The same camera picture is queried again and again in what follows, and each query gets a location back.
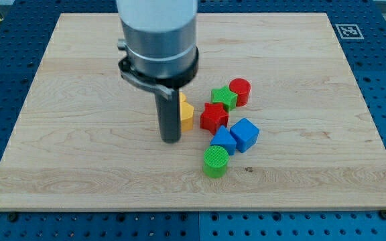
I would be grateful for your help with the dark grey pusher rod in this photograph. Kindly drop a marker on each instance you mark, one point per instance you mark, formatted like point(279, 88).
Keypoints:
point(168, 115)

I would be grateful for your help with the black clamp ring mount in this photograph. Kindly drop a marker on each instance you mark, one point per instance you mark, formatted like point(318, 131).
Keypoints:
point(163, 87)

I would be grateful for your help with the yellow heart block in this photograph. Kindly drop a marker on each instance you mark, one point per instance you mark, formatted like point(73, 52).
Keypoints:
point(186, 114)

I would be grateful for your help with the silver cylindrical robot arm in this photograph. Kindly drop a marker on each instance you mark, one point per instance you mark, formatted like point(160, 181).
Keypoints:
point(161, 54)

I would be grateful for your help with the red star block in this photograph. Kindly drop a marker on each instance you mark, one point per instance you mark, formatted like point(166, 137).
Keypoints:
point(213, 117)

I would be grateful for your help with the green star block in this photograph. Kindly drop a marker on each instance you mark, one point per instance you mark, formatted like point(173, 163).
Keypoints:
point(225, 96)

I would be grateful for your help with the blue triangle block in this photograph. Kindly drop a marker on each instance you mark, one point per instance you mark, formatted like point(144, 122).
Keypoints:
point(224, 139)

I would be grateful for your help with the green cylinder block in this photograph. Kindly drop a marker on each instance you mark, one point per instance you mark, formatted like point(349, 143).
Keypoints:
point(215, 163)

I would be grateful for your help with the red cylinder block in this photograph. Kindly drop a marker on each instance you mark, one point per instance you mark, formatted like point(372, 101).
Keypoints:
point(242, 88)

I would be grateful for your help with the blue cube block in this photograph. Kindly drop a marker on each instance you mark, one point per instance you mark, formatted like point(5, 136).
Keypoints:
point(245, 134)

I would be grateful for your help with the wooden board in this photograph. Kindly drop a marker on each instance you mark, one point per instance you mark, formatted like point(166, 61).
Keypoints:
point(87, 141)

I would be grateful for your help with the white fiducial marker tag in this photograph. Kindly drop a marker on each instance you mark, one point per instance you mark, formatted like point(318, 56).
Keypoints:
point(349, 31)

